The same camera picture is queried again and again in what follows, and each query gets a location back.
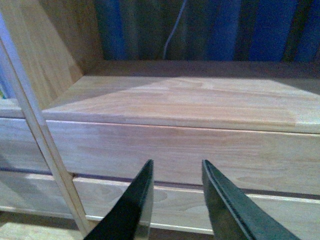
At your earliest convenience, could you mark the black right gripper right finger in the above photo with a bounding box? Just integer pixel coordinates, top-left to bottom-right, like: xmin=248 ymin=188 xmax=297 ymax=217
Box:
xmin=201 ymin=160 xmax=298 ymax=240

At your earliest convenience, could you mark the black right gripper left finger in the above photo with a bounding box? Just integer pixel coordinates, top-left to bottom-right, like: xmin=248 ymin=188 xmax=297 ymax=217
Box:
xmin=85 ymin=159 xmax=154 ymax=240

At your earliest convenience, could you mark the lower right wooden drawer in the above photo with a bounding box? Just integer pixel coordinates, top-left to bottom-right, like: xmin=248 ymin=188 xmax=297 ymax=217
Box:
xmin=73 ymin=177 xmax=320 ymax=240

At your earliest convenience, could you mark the wooden drawer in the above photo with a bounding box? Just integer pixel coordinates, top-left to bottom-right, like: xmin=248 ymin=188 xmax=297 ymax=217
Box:
xmin=0 ymin=117 xmax=50 ymax=173
xmin=47 ymin=120 xmax=320 ymax=195
xmin=0 ymin=171 xmax=72 ymax=218
xmin=73 ymin=177 xmax=320 ymax=240

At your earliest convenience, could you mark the upper right wooden drawer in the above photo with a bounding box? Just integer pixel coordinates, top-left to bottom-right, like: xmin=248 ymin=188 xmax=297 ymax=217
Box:
xmin=47 ymin=120 xmax=320 ymax=195

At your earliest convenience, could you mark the lower left wooden drawer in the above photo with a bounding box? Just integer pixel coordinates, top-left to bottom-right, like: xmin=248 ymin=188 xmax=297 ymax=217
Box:
xmin=0 ymin=171 xmax=72 ymax=218

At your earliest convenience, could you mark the wooden bookshelf unit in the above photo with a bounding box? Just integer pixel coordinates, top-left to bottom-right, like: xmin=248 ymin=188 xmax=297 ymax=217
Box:
xmin=0 ymin=0 xmax=320 ymax=234

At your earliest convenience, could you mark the upper left wooden drawer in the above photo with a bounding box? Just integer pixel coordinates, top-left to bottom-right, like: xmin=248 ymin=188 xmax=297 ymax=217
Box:
xmin=0 ymin=117 xmax=50 ymax=173

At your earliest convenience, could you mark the grey curtain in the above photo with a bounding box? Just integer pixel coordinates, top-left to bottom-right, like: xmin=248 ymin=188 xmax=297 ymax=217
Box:
xmin=95 ymin=0 xmax=320 ymax=63

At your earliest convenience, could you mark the white hanging cable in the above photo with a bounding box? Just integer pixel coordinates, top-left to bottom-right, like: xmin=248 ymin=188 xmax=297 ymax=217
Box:
xmin=162 ymin=0 xmax=188 ymax=61

